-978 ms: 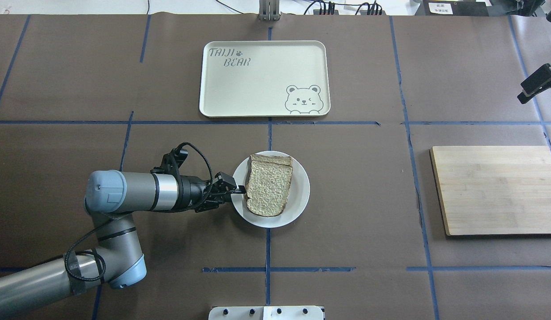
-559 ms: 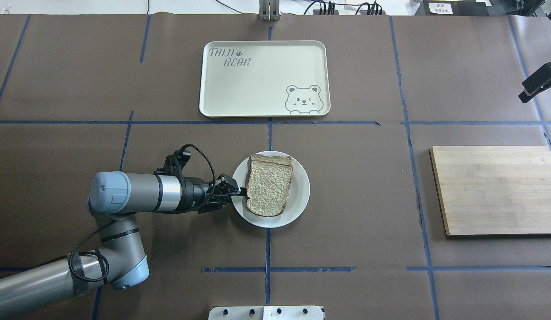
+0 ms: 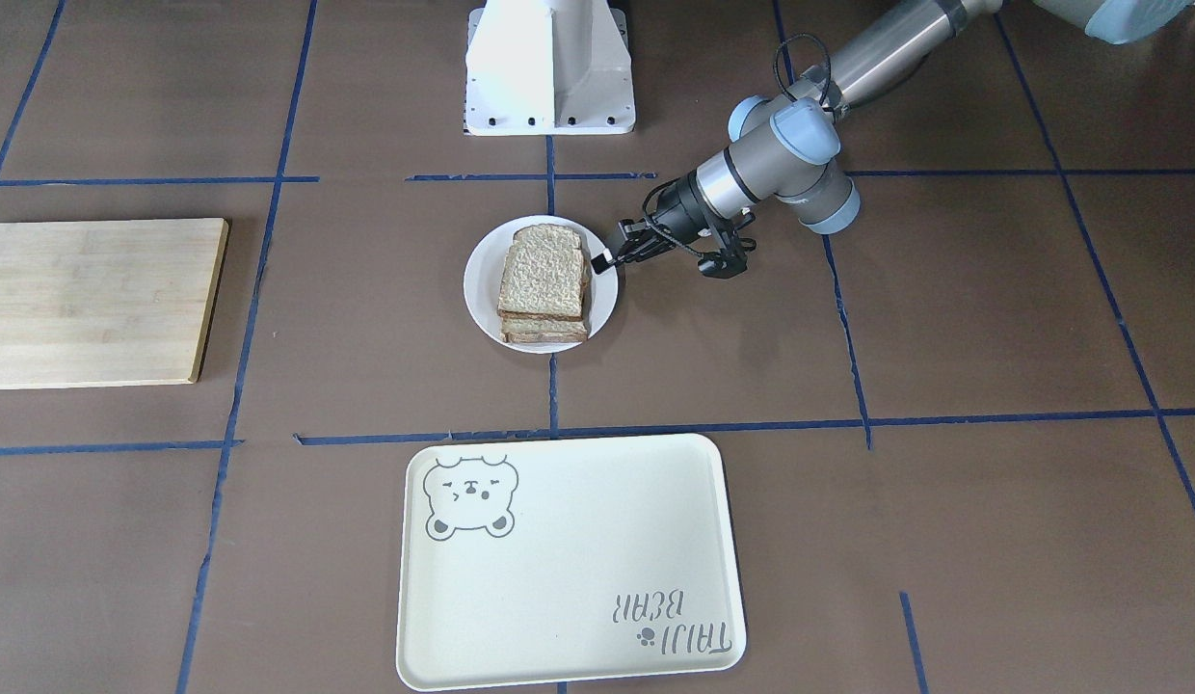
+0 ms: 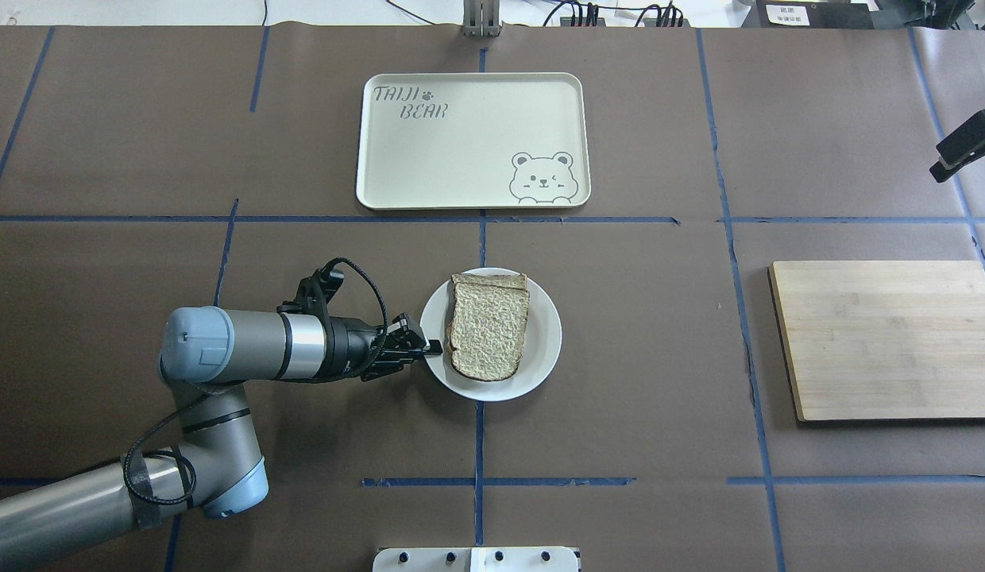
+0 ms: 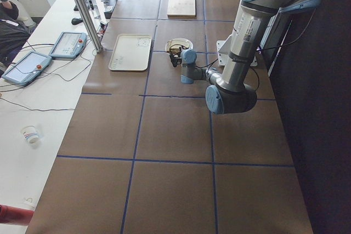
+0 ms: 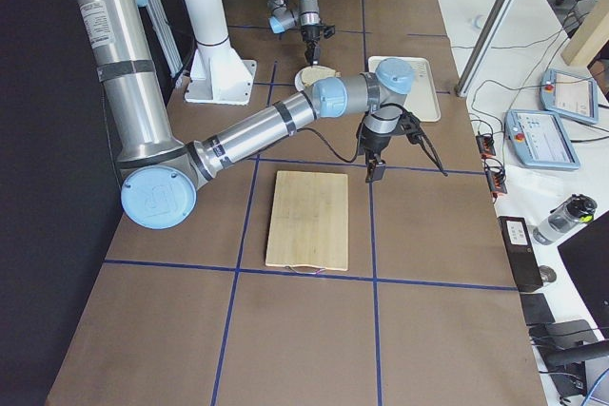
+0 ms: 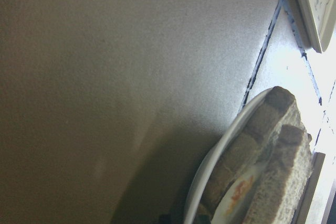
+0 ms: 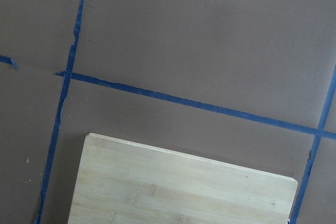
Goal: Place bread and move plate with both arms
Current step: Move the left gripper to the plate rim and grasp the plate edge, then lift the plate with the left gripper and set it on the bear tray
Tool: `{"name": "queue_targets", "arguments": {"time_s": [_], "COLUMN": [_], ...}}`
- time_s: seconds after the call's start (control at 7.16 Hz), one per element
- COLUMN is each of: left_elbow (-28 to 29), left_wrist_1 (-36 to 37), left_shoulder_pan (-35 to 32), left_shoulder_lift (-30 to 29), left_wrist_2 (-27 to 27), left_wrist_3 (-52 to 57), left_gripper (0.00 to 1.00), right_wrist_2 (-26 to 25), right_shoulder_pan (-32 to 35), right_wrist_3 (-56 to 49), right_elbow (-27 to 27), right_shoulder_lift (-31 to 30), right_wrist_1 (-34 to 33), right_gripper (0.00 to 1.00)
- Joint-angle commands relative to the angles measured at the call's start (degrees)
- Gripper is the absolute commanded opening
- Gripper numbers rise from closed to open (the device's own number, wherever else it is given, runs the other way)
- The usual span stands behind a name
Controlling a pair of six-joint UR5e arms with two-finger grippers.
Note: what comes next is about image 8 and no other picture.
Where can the wooden cutting board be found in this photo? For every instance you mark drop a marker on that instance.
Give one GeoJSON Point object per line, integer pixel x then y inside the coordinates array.
{"type": "Point", "coordinates": [120, 181]}

